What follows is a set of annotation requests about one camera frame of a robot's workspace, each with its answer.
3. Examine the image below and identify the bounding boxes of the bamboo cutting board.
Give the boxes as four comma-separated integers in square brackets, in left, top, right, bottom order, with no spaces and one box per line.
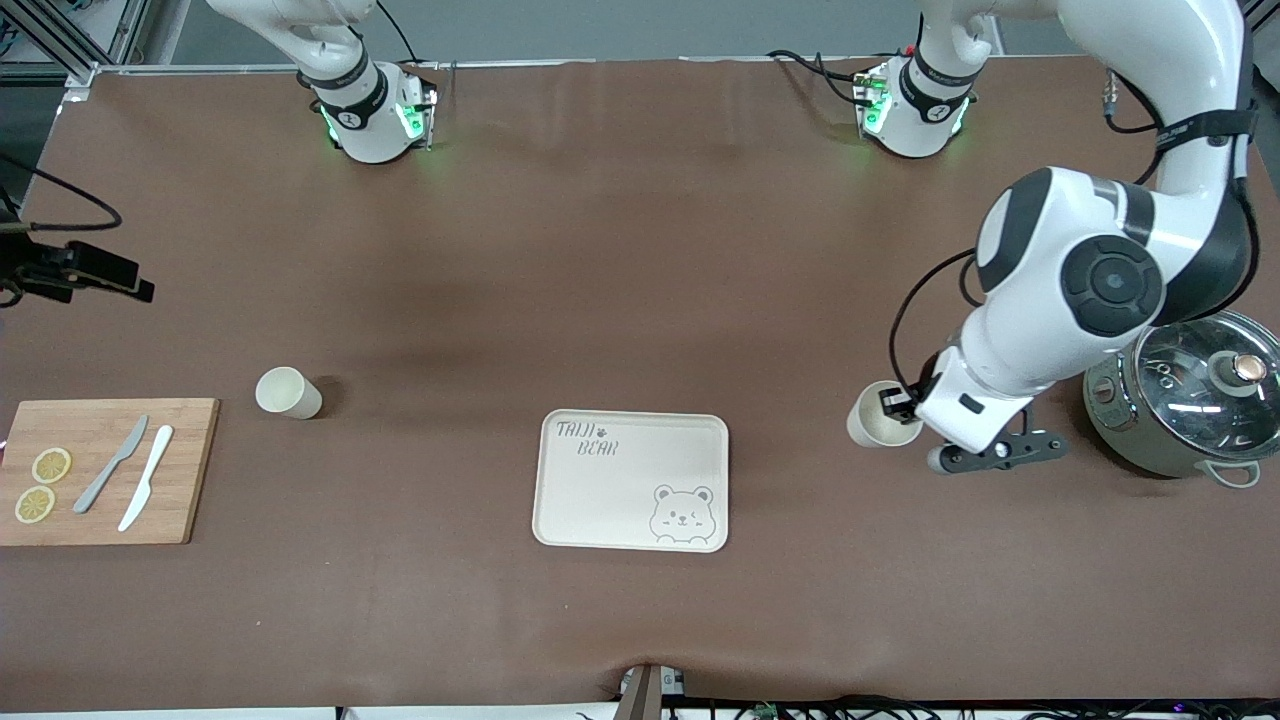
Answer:
[0,398,221,547]

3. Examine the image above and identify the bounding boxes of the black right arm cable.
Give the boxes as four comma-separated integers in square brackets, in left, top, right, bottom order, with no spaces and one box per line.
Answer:
[0,150,124,234]

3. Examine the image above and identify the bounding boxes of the aluminium frame strut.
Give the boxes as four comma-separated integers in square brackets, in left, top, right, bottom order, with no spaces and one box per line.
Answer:
[0,0,153,86]

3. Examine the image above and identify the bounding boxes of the grey plastic knife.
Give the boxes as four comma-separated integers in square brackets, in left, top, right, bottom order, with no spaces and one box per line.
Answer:
[73,415,150,515]

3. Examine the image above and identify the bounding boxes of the grey electric cooking pot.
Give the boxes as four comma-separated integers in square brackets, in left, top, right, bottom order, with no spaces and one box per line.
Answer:
[1083,310,1280,489]

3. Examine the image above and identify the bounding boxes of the white plastic knife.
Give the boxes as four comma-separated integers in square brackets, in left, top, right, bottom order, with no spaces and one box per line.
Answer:
[118,425,175,533]

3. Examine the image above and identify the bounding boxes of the black base cable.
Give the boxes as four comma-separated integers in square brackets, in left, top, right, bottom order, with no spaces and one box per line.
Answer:
[375,0,421,67]

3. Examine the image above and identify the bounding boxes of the glass pot lid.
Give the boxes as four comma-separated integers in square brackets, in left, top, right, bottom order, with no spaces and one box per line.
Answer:
[1135,310,1280,461]

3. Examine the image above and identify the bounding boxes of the long black left arm cable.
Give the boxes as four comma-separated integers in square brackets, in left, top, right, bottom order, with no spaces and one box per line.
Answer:
[888,249,977,397]

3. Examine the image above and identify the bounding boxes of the black base power cables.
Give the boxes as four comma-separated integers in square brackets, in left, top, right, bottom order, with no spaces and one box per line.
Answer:
[765,48,871,107]

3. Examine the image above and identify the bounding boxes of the metal table edge bracket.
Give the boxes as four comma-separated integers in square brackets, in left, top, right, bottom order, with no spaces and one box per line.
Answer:
[618,663,687,720]

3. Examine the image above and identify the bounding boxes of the cream tray with bear print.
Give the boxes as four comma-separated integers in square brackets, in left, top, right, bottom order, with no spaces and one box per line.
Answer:
[531,409,731,554]

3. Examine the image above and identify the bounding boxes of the white plastic cup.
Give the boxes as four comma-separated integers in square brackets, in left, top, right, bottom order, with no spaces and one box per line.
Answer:
[255,366,324,421]
[846,380,924,449]

